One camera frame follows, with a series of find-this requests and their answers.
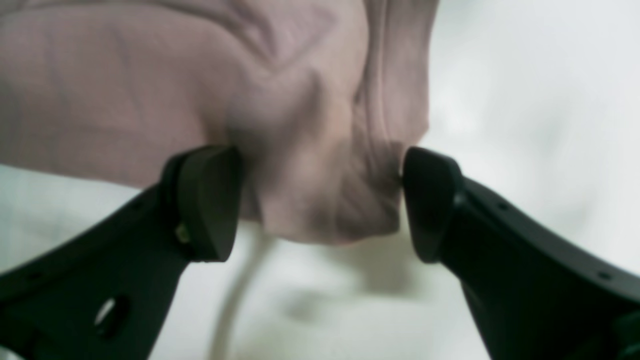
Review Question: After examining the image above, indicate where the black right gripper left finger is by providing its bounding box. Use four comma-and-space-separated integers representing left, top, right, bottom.
0, 146, 243, 360

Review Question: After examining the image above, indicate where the mauve T-shirt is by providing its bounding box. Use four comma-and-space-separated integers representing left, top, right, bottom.
0, 0, 439, 245

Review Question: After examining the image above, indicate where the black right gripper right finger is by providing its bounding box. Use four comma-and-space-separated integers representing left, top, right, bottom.
402, 146, 640, 360

